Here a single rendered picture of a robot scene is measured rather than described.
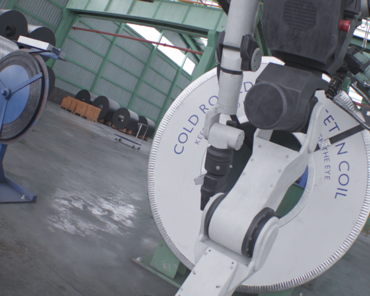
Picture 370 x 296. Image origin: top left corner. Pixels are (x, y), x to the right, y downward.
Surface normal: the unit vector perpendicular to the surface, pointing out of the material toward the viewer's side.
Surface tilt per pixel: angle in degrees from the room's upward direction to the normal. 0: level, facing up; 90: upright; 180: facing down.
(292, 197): 90
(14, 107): 90
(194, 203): 90
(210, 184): 117
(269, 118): 106
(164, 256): 90
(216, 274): 71
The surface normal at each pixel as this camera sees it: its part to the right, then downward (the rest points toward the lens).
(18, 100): -0.28, -0.10
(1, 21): 0.82, 0.34
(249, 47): 0.21, 0.28
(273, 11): -0.56, 0.33
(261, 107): -0.64, 0.04
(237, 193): -0.26, -0.69
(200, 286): -0.40, -0.50
